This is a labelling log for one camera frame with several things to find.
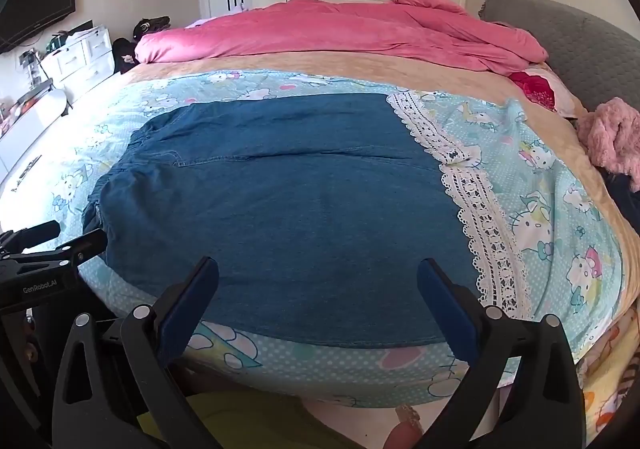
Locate yellow-green garment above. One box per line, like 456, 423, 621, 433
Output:
134, 390, 401, 449

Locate yellow cartoon bed sheet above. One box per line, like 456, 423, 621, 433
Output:
574, 301, 637, 446

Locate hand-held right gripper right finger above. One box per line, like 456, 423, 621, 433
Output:
405, 258, 586, 449

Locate dark cap with print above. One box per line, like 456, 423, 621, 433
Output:
132, 16, 172, 43

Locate dark garment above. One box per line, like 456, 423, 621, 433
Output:
599, 168, 640, 242

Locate pink fluffy garment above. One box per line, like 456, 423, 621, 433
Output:
576, 97, 640, 178

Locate pink duvet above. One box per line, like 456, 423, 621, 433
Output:
134, 0, 551, 77

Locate black flat television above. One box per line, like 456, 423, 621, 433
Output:
0, 0, 77, 54

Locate cartoon printed blanket with lace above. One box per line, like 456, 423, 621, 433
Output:
0, 69, 626, 411

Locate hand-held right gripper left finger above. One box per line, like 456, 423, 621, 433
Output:
52, 256, 223, 449

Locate white drawer cabinet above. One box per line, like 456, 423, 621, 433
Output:
39, 24, 115, 86

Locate person's right hand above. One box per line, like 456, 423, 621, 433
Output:
384, 404, 425, 449

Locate red floral pillow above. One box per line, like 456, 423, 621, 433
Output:
507, 66, 559, 113

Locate grey padded headboard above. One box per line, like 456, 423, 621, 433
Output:
478, 0, 640, 116

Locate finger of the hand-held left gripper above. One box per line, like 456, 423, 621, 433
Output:
0, 220, 62, 252
0, 228, 109, 275

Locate white desk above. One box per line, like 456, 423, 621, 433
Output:
0, 79, 69, 182

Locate blue denim pants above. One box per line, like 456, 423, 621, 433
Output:
82, 93, 483, 349

